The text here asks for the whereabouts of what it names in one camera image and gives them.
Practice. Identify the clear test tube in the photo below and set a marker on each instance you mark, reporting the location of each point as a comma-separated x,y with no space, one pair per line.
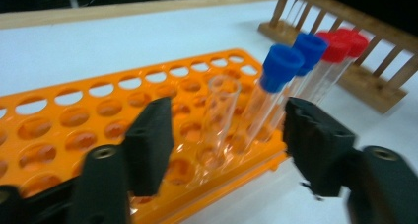
222,118
295,10

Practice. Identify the orange plastic test tube rack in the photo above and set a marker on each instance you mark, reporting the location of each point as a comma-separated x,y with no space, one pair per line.
82,115

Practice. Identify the red capped test tube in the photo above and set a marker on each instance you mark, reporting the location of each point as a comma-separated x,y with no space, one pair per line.
358,43
335,49

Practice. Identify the blue capped test tube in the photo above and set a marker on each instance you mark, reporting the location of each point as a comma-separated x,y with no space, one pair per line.
312,48
282,66

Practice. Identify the white table mat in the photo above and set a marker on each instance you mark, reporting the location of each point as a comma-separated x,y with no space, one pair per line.
98,46

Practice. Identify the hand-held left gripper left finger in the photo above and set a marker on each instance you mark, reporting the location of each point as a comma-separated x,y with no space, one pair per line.
149,151

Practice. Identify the wooden test tube rack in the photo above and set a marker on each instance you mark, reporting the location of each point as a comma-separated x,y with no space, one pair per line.
368,82

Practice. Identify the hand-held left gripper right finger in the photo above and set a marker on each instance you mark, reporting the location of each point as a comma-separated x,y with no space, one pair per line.
315,145

